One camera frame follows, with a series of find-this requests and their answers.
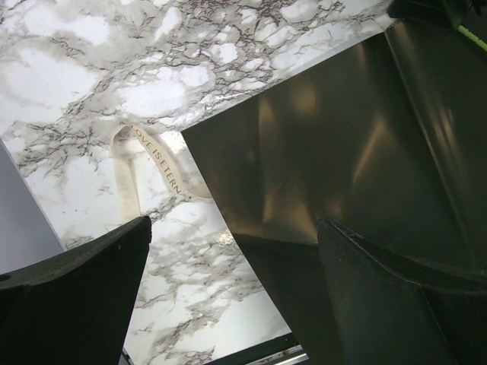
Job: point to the black wrapping paper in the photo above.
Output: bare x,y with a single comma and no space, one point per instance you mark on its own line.
387,138

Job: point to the aluminium rail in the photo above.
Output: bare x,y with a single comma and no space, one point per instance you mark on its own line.
265,355

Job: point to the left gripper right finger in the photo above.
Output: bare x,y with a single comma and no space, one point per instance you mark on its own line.
391,309

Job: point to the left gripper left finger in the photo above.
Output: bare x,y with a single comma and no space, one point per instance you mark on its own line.
75,307

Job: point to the cream ribbon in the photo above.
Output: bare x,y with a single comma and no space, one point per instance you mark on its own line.
129,203

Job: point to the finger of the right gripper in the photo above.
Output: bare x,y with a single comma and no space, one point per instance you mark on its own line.
447,14

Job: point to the small peach rose stem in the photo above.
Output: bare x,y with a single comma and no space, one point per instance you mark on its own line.
472,37

